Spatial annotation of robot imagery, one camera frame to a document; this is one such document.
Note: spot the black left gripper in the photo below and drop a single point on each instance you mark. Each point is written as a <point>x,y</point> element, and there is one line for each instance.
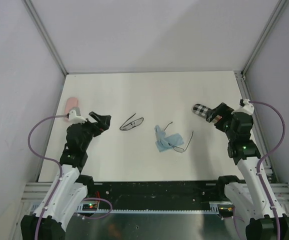
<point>98,128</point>

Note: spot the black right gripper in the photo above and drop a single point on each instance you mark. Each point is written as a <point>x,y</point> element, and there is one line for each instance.
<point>223,110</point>

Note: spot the pink glasses case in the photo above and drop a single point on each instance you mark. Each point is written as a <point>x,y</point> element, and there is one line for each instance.
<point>71,102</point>

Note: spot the blue cleaning cloth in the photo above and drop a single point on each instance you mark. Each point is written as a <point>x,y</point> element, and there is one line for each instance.
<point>164,142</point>

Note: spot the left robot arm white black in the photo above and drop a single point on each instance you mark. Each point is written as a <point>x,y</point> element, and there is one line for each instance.
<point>70,187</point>

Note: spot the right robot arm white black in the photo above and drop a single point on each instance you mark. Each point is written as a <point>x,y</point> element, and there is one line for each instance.
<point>254,200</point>

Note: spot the plaid glasses case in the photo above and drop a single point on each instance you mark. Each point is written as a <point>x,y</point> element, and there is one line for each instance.
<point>201,111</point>

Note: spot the left controller board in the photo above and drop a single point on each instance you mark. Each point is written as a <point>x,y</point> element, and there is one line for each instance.
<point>90,206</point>

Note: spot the controller board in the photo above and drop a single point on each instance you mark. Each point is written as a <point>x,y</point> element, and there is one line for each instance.
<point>226,210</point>
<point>90,206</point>

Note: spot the right controller board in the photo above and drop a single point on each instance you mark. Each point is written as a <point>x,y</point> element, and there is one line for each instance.
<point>226,210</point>

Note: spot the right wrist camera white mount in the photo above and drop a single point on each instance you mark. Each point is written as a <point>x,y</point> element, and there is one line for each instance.
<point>245,106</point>

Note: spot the black frame glasses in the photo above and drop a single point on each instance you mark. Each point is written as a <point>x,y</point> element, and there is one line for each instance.
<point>130,124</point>

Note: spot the thin wire frame glasses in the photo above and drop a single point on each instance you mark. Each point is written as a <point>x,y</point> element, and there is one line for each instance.
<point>176,142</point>

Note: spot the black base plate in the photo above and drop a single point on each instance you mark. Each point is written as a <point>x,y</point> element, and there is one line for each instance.
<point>159,195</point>

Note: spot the right aluminium frame post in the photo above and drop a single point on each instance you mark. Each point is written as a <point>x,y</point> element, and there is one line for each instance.
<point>265,33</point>

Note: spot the aluminium frame post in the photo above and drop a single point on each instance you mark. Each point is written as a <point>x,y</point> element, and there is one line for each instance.
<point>265,33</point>
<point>34,15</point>

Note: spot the left aluminium frame post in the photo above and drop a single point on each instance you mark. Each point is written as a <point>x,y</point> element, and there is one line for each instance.
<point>34,15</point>

